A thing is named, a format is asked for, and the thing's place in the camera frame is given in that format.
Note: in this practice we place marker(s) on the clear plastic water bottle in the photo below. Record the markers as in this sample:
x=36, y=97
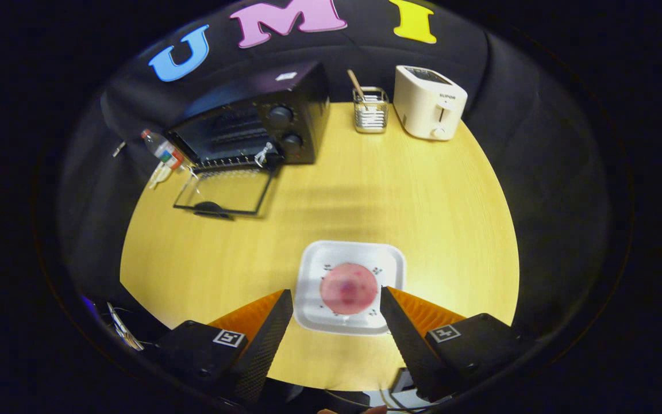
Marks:
x=164, y=150

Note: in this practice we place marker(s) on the pink round meat patty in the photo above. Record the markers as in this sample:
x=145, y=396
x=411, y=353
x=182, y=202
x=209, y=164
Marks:
x=348, y=287

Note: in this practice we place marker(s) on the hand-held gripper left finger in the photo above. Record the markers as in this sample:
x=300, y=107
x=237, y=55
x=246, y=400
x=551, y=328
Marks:
x=270, y=339

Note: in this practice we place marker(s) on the small metal clip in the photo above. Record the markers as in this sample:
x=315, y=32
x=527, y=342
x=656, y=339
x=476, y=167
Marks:
x=118, y=149

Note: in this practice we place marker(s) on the black toaster oven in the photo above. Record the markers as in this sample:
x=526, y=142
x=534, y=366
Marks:
x=302, y=98

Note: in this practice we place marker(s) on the wooden stick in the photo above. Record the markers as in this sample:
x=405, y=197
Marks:
x=356, y=83

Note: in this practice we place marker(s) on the small white dish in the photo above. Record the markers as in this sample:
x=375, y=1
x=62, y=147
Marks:
x=158, y=175

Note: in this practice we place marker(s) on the white square food plate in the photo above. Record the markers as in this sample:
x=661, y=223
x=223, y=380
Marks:
x=319, y=264

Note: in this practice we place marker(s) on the white toaster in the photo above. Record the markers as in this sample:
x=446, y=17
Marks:
x=423, y=109

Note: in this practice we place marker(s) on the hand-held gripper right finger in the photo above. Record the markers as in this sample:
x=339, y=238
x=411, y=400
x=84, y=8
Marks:
x=405, y=339

